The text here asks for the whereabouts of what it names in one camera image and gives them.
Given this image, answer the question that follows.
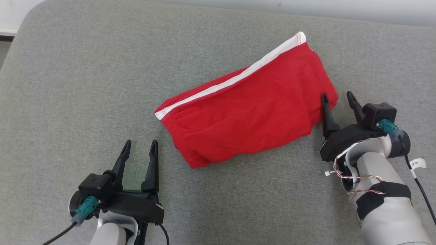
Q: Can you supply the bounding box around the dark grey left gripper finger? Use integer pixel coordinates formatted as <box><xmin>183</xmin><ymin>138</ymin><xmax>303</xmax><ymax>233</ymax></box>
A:
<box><xmin>140</xmin><ymin>139</ymin><xmax>159</xmax><ymax>192</ymax></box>
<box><xmin>111</xmin><ymin>140</ymin><xmax>132</xmax><ymax>185</ymax></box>

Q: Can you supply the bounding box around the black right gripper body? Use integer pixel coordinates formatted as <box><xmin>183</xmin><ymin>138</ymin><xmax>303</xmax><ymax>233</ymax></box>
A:
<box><xmin>319</xmin><ymin>124</ymin><xmax>388</xmax><ymax>162</ymax></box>

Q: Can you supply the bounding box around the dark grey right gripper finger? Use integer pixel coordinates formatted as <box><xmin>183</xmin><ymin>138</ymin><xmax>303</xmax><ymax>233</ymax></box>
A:
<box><xmin>346</xmin><ymin>91</ymin><xmax>365</xmax><ymax>125</ymax></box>
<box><xmin>321</xmin><ymin>93</ymin><xmax>341</xmax><ymax>138</ymax></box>

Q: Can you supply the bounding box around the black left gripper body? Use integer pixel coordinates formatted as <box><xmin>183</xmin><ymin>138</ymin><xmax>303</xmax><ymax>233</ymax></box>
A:
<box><xmin>98</xmin><ymin>190</ymin><xmax>165</xmax><ymax>225</ymax></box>

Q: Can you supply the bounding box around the red garment with white stripes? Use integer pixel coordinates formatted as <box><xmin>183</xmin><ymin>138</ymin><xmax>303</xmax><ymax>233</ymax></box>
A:
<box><xmin>154</xmin><ymin>31</ymin><xmax>339</xmax><ymax>169</ymax></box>

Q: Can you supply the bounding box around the white and dark baseboard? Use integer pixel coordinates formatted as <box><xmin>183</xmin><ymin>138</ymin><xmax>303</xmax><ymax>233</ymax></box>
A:
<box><xmin>0</xmin><ymin>29</ymin><xmax>18</xmax><ymax>42</ymax></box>

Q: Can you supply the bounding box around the black cable with teal connector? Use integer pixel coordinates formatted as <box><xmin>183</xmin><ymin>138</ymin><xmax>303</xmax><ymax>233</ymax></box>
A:
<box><xmin>42</xmin><ymin>195</ymin><xmax>100</xmax><ymax>245</ymax></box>
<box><xmin>376</xmin><ymin>119</ymin><xmax>436</xmax><ymax>226</ymax></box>

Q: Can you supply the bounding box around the thin black cable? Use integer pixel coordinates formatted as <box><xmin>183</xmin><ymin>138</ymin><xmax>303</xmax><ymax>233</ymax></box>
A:
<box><xmin>158</xmin><ymin>223</ymin><xmax>170</xmax><ymax>245</ymax></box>

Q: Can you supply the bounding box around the white cable label tag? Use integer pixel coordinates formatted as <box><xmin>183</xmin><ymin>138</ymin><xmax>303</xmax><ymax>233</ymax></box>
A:
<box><xmin>409</xmin><ymin>158</ymin><xmax>427</xmax><ymax>179</ymax></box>

